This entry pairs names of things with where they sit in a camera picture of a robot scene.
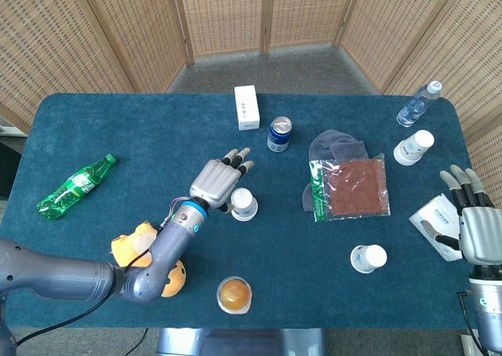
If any bamboo folding screen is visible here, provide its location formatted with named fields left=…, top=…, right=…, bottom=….
left=0, top=0, right=502, bottom=244

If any blue felt table cover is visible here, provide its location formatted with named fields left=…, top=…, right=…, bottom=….
left=0, top=93, right=491, bottom=329

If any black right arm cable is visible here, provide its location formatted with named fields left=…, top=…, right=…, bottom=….
left=457, top=290, right=487, bottom=356

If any yellow plush toy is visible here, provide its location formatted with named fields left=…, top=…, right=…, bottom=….
left=111, top=220, right=187, bottom=298

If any orange fruit jelly cup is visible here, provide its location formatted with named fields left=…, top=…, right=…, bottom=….
left=216, top=276, right=253, bottom=314

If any green plastic soda bottle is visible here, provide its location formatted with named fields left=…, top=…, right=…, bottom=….
left=36, top=153, right=118, bottom=220

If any white cardboard box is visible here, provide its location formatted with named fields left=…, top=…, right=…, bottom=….
left=234, top=85, right=260, bottom=131

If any black floor cable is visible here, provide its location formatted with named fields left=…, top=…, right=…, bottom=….
left=124, top=327, right=150, bottom=356

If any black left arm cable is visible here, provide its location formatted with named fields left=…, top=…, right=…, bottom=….
left=15, top=224, right=162, bottom=345

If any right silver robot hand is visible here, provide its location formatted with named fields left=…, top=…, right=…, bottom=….
left=421, top=165, right=502, bottom=266

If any white tissue pack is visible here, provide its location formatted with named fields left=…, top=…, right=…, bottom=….
left=408, top=193, right=464, bottom=262

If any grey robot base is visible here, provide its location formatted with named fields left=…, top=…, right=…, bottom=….
left=156, top=327, right=326, bottom=356

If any grey cloth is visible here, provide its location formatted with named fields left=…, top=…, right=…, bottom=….
left=301, top=129, right=369, bottom=213

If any blue drink can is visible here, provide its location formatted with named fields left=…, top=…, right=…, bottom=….
left=267, top=116, right=293, bottom=153

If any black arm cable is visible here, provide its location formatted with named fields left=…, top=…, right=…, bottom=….
left=457, top=290, right=487, bottom=356
left=15, top=224, right=162, bottom=345

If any clear water bottle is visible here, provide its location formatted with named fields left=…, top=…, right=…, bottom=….
left=396, top=80, right=443, bottom=129

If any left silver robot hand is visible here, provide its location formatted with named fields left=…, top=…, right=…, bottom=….
left=189, top=147, right=255, bottom=216

